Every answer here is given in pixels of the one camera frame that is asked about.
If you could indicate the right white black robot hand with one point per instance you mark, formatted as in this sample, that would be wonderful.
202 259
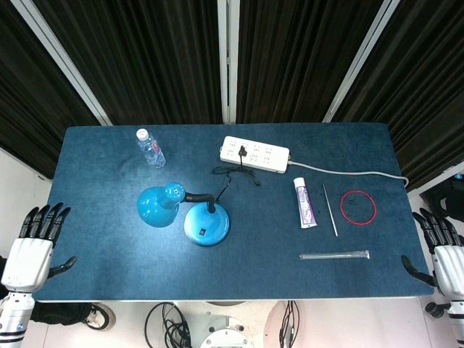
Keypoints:
444 250

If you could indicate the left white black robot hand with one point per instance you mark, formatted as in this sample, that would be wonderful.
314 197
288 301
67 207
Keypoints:
27 255

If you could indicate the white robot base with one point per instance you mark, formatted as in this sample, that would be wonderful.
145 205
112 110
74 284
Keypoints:
226 326

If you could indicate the blue desk lamp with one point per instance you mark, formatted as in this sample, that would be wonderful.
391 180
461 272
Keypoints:
188 214

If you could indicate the black office chair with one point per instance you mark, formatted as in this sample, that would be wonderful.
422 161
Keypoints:
444 199

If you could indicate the black white sneaker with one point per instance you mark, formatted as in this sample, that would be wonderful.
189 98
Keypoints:
98 316

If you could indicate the clear glass test tube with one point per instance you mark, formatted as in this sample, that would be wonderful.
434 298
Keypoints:
333 255

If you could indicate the thin metal rod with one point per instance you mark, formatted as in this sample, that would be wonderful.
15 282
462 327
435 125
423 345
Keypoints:
330 210

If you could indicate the white purple toothpaste tube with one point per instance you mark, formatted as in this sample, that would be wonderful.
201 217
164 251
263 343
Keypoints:
305 203

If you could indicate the clear plastic water bottle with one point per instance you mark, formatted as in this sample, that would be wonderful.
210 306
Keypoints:
151 148

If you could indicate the blue table mat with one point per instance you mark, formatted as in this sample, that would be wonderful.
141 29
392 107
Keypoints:
253 261

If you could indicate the white power strip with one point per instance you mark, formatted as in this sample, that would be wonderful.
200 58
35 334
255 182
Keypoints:
254 154

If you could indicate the white partition frame post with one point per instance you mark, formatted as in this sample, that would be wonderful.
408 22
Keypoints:
61 61
228 61
357 61

